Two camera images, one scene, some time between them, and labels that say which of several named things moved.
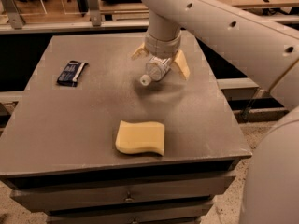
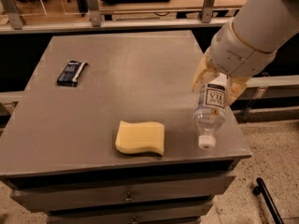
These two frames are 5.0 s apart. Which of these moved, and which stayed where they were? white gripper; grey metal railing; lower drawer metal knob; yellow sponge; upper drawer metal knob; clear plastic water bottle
Moved: clear plastic water bottle; white gripper
Stayed: upper drawer metal knob; lower drawer metal knob; grey metal railing; yellow sponge
